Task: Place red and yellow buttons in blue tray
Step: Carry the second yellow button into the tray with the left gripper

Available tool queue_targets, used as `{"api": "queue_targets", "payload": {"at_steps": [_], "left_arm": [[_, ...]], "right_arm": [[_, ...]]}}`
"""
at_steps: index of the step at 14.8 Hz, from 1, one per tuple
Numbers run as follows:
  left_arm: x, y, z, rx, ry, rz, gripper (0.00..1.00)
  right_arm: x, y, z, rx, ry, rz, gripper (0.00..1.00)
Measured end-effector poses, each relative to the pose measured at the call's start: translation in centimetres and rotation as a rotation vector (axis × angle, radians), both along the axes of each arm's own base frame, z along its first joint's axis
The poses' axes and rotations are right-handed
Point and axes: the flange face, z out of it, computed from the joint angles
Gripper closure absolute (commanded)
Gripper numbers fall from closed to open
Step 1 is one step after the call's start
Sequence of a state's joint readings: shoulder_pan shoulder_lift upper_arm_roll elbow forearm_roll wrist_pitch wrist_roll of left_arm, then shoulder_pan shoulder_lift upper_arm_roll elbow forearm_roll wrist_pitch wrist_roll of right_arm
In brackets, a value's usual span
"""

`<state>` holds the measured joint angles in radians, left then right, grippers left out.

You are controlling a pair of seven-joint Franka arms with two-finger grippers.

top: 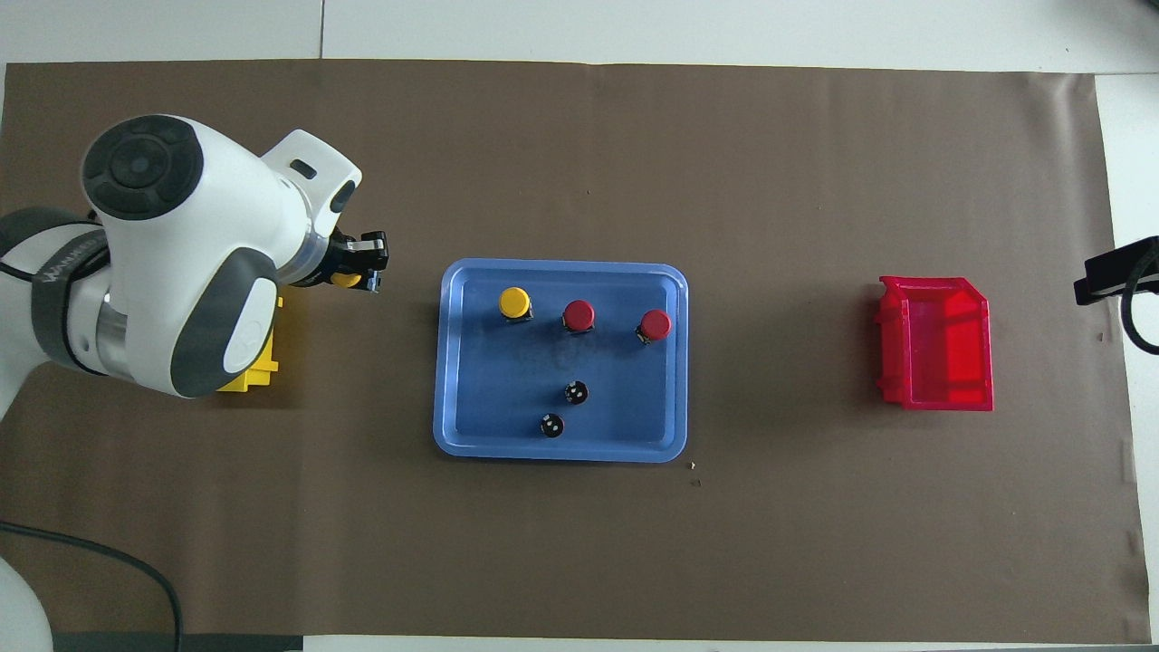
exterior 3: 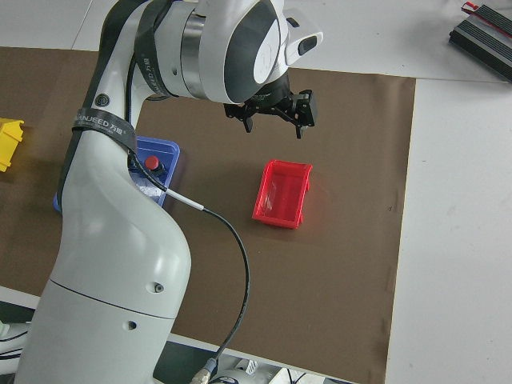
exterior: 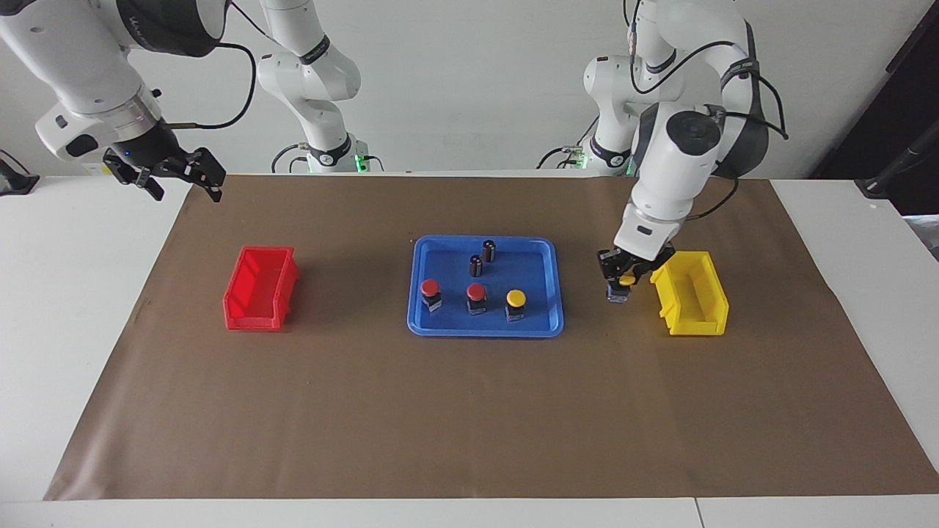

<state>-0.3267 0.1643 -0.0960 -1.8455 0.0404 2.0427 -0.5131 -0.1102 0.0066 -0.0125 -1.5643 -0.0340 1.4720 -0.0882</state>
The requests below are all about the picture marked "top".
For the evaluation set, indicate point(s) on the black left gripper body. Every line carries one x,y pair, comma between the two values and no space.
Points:
337,254

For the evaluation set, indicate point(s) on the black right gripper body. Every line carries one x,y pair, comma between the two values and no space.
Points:
1150,267

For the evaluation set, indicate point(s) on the yellow push button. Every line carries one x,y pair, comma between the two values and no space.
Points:
345,280
513,302

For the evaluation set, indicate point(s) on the red push button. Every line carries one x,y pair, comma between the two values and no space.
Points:
656,324
579,314

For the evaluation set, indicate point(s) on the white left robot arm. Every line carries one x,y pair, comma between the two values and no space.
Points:
181,226

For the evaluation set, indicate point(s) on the blue plastic tray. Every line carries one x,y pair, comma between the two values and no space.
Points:
507,398

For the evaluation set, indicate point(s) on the yellow plastic bin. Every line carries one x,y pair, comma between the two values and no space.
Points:
258,367

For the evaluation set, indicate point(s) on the red plastic bin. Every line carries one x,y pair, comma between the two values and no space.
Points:
973,389

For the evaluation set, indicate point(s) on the black cylindrical capacitor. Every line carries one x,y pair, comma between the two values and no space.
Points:
552,425
576,392

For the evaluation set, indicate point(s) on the brown paper mat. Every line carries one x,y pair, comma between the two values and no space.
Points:
579,552

